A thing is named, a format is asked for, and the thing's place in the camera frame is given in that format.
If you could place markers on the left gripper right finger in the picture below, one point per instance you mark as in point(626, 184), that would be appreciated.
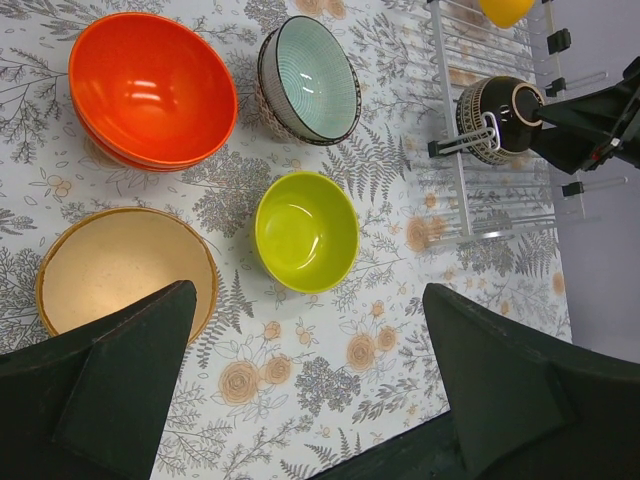
point(527, 405)

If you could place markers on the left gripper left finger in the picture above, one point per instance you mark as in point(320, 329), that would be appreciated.
point(92, 403)

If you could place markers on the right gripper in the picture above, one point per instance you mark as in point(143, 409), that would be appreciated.
point(592, 128)

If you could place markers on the black brown bowl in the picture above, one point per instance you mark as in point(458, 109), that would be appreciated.
point(500, 115)

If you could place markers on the beige bowl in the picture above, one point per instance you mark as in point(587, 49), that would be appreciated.
point(116, 257)

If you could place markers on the lime green bowl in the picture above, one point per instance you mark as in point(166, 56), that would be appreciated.
point(306, 232)

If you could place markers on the pale green bowl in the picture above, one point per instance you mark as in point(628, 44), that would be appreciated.
point(308, 83)

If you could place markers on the patterned brown white bowl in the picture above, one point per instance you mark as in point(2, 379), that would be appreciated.
point(268, 118)

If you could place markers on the metal dish rack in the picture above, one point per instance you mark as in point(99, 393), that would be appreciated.
point(502, 201)

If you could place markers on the yellow orange bowl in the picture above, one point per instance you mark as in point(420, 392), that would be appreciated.
point(505, 13)

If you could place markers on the floral table mat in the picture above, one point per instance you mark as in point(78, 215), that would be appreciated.
point(280, 385)

